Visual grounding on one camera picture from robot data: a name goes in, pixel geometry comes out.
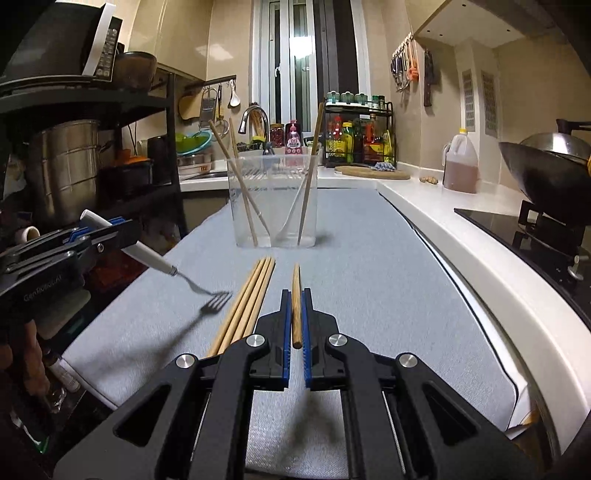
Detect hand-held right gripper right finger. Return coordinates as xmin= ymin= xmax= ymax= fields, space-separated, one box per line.
xmin=302 ymin=290 xmax=539 ymax=480

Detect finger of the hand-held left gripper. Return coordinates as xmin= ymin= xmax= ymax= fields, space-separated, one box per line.
xmin=0 ymin=219 xmax=141 ymax=296
xmin=0 ymin=217 xmax=123 ymax=273

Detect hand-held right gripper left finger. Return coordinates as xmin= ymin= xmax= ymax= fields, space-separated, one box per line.
xmin=53 ymin=290 xmax=293 ymax=480

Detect white handled metal fork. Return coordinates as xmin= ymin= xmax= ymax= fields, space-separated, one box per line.
xmin=79 ymin=209 xmax=234 ymax=315

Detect wooden chopstick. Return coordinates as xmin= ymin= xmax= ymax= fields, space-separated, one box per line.
xmin=228 ymin=117 xmax=271 ymax=236
xmin=229 ymin=257 xmax=277 ymax=342
xmin=292 ymin=263 xmax=304 ymax=349
xmin=208 ymin=120 xmax=259 ymax=247
xmin=222 ymin=257 xmax=272 ymax=347
xmin=205 ymin=257 xmax=262 ymax=358
xmin=298 ymin=102 xmax=325 ymax=246
xmin=213 ymin=257 xmax=267 ymax=355

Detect white spoon striped handle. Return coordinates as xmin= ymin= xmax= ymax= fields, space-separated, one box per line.
xmin=272 ymin=141 xmax=320 ymax=243

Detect clear plastic utensil container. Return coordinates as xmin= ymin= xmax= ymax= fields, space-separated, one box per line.
xmin=227 ymin=154 xmax=319 ymax=248

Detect hanging kitchen utensils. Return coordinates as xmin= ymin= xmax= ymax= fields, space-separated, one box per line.
xmin=390 ymin=34 xmax=420 ymax=90

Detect person's left hand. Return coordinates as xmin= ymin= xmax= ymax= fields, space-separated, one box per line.
xmin=0 ymin=318 xmax=51 ymax=398

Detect black pot orange lid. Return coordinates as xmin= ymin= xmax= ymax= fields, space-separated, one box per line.
xmin=99 ymin=150 xmax=153 ymax=197

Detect stainless steel stockpot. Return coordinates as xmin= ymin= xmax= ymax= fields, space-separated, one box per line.
xmin=25 ymin=119 xmax=114 ymax=227

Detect white ceramic cup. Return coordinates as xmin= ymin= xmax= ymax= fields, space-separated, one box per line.
xmin=11 ymin=226 xmax=42 ymax=245

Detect white label bottle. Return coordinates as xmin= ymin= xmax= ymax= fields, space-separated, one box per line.
xmin=44 ymin=351 xmax=81 ymax=393

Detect black cylindrical canister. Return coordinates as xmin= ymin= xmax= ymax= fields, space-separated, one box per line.
xmin=148 ymin=135 xmax=178 ymax=183

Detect grey table mat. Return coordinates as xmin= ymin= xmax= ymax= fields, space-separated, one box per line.
xmin=60 ymin=187 xmax=539 ymax=478

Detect steel basin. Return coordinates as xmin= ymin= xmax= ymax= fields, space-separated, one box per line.
xmin=177 ymin=154 xmax=213 ymax=178

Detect black metal shelf rack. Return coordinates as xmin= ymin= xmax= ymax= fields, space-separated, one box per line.
xmin=0 ymin=71 xmax=190 ymax=259

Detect green plastic colander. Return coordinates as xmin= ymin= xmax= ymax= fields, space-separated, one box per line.
xmin=175 ymin=130 xmax=213 ymax=155

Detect hanging wooden cutting board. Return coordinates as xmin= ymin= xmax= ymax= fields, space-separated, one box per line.
xmin=178 ymin=92 xmax=201 ymax=121

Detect metal grater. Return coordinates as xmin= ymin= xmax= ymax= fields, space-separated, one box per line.
xmin=199 ymin=88 xmax=219 ymax=130

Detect dark brown bowl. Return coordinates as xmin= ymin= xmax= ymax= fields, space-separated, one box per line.
xmin=113 ymin=52 xmax=158 ymax=90

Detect chrome faucet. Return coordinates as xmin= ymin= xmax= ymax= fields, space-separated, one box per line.
xmin=239 ymin=105 xmax=271 ymax=139

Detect microwave oven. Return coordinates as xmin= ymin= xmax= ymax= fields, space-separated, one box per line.
xmin=0 ymin=2 xmax=123 ymax=79

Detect round wooden cutting board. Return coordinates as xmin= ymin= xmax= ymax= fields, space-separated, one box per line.
xmin=335 ymin=165 xmax=411 ymax=181

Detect red cap sauce bottle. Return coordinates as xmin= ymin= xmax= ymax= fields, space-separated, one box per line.
xmin=329 ymin=115 xmax=345 ymax=154

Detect red label oil bottle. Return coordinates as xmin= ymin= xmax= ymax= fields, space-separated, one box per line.
xmin=365 ymin=114 xmax=386 ymax=160

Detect plastic oil jug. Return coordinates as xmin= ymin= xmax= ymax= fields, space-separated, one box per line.
xmin=442 ymin=129 xmax=479 ymax=193

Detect black spice rack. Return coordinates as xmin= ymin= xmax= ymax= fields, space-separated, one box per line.
xmin=323 ymin=102 xmax=395 ymax=168

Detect black gas stove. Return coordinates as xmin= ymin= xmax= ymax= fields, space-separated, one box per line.
xmin=455 ymin=199 xmax=591 ymax=305

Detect window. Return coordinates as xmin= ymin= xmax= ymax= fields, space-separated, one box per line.
xmin=253 ymin=0 xmax=370 ymax=134

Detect row of spice jars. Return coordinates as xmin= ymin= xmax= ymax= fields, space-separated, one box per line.
xmin=325 ymin=91 xmax=386 ymax=109

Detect black wok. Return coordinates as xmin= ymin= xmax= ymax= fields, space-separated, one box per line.
xmin=499 ymin=141 xmax=591 ymax=217

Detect hanging cleaver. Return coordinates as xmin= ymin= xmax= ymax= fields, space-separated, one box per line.
xmin=424 ymin=48 xmax=438 ymax=108

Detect steel wok lid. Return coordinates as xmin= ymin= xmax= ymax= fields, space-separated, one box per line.
xmin=519 ymin=119 xmax=591 ymax=167

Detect black wall rail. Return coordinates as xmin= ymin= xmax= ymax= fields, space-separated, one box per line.
xmin=185 ymin=75 xmax=237 ymax=93

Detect narrow wall vent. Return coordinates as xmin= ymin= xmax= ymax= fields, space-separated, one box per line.
xmin=462 ymin=69 xmax=476 ymax=130

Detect wide wall vent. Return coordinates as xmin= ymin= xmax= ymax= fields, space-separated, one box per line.
xmin=480 ymin=71 xmax=498 ymax=138

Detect wall cabinet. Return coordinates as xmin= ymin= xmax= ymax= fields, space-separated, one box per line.
xmin=413 ymin=0 xmax=591 ymax=48

